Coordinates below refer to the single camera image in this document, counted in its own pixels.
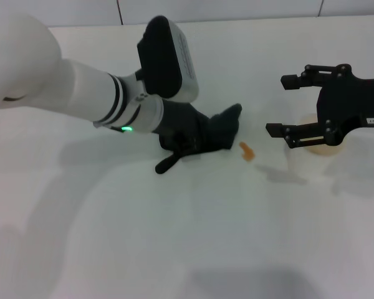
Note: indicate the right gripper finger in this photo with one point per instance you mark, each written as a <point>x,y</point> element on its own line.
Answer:
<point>291,81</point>
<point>308,132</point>

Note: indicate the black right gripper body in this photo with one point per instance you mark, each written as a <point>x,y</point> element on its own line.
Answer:
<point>352,106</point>

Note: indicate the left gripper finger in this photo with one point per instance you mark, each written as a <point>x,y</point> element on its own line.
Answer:
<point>188,145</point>

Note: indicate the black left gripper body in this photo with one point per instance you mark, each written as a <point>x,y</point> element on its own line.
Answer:
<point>187,120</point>

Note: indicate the dark rag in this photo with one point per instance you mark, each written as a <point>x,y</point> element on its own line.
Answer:
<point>226,130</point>

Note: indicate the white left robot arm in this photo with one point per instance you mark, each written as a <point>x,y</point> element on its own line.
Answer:
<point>50,81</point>

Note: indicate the orange liquid stain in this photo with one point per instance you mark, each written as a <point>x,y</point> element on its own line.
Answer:
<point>247,154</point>

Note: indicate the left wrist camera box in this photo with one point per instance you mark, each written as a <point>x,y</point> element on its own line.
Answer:
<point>165,59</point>

